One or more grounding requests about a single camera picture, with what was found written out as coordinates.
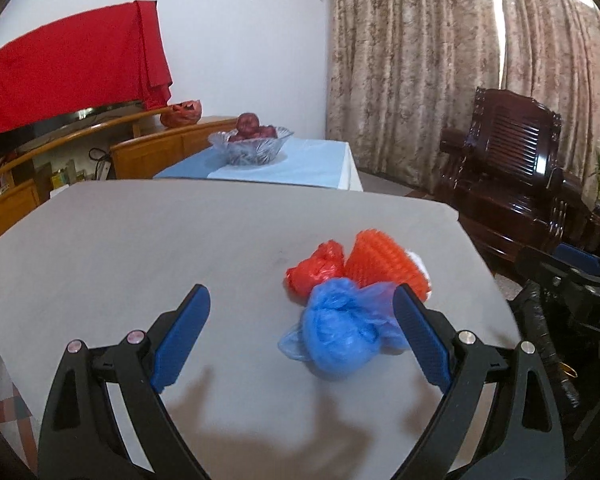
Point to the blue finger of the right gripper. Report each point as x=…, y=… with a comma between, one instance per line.
x=577, y=258

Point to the red apples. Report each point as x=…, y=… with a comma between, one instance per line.
x=249, y=128

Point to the orange foam fruit net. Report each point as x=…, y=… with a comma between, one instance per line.
x=377, y=258

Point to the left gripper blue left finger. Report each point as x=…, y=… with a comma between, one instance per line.
x=143, y=364

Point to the dark wooden armchair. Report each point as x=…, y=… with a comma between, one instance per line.
x=503, y=176

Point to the wooden tv cabinet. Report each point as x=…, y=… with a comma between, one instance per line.
x=134, y=146

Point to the light blue tablecloth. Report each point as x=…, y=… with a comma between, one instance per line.
x=305, y=162

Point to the glass fruit bowl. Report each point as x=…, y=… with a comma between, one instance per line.
x=250, y=152

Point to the blue plastic bag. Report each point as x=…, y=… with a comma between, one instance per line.
x=343, y=327

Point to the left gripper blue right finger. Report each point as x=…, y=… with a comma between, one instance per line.
x=459, y=366

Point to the red cloth over television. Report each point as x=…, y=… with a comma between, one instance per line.
x=95, y=58

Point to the floral beige curtain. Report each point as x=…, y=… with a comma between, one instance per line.
x=403, y=70

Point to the red plastic bag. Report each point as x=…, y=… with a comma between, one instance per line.
x=325, y=263

